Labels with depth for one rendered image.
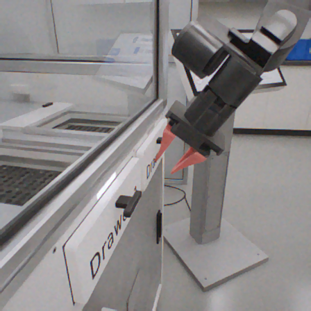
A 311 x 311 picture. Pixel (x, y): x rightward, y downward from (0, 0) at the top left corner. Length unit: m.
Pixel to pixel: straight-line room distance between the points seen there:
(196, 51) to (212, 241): 1.44
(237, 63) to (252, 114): 3.16
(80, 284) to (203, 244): 1.32
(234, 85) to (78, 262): 0.31
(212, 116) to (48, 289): 0.31
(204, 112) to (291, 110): 3.28
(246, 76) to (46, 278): 0.35
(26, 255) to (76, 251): 0.08
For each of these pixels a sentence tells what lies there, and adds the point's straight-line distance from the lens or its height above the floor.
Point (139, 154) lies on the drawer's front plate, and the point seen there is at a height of 0.92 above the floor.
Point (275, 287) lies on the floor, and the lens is 1.64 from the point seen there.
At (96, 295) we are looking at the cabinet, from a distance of 0.58.
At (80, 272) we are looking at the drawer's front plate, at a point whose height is 0.88.
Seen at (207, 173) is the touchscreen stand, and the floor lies 0.52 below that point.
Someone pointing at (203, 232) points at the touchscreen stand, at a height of 0.13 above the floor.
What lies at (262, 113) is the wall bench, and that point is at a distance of 3.56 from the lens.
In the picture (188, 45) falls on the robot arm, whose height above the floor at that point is 1.16.
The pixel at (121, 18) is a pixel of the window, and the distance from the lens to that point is 0.57.
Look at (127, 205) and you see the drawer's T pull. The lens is 0.46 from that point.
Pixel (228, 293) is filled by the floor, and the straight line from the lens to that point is 1.54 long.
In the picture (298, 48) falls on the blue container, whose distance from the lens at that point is 3.68.
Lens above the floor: 1.18
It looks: 25 degrees down
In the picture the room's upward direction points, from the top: straight up
